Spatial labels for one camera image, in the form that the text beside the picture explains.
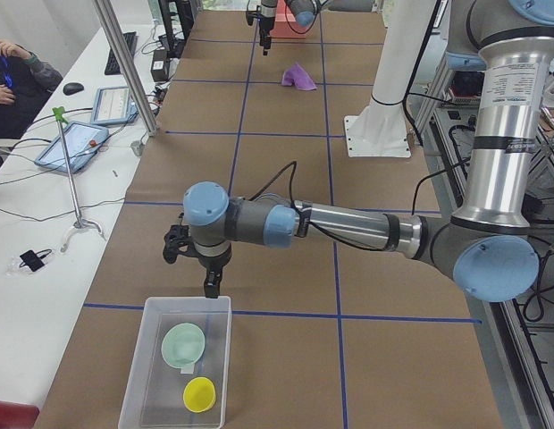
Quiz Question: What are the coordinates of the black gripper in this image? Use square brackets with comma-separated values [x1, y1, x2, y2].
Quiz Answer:
[258, 15, 274, 55]
[197, 254, 231, 299]

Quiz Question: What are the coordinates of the purple cloth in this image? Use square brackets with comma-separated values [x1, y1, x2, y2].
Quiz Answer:
[281, 63, 317, 91]

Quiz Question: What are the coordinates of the mint green bowl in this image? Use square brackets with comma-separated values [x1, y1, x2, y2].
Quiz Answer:
[161, 323, 206, 374]

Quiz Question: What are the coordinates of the yellow plastic cup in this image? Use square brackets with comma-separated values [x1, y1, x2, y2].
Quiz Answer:
[182, 376, 216, 413]

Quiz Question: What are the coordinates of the black power adapter box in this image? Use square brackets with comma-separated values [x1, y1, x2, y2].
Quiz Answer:
[150, 48, 171, 82]

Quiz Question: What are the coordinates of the clear plastic storage box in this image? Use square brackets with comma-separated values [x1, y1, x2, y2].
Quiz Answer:
[118, 296, 232, 428]

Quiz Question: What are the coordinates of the pink plastic bin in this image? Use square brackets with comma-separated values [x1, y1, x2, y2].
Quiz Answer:
[270, 0, 306, 39]

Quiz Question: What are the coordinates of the black keyboard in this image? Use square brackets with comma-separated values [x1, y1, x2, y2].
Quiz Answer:
[104, 30, 139, 76]

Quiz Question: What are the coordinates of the blue teach pendant far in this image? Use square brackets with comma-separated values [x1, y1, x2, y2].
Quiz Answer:
[90, 86, 138, 126]

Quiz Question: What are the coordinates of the blue teach pendant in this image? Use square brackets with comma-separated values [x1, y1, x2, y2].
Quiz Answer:
[34, 122, 110, 173]
[90, 86, 138, 126]

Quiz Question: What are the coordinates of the blue teach pendant near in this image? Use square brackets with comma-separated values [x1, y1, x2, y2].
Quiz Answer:
[34, 122, 110, 173]

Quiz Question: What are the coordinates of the black computer mouse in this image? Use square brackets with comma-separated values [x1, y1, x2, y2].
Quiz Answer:
[63, 82, 84, 96]

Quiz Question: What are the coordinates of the metal stand with green clip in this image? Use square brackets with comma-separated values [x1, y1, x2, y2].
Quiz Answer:
[53, 106, 105, 254]

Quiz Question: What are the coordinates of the seated person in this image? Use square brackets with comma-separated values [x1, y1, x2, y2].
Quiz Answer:
[0, 39, 63, 139]

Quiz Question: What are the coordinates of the red object at corner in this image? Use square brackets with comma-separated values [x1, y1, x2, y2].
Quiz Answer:
[0, 401, 39, 428]

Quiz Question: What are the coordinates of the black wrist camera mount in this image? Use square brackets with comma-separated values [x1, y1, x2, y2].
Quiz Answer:
[163, 213, 197, 264]
[245, 2, 259, 26]

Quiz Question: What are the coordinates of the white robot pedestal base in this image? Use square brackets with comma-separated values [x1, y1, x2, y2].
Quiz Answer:
[344, 0, 439, 158]

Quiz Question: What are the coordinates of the aluminium frame post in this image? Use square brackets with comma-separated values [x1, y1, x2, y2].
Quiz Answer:
[93, 0, 157, 137]

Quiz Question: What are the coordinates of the black small device with strap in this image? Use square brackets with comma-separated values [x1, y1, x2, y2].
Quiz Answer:
[19, 248, 53, 273]

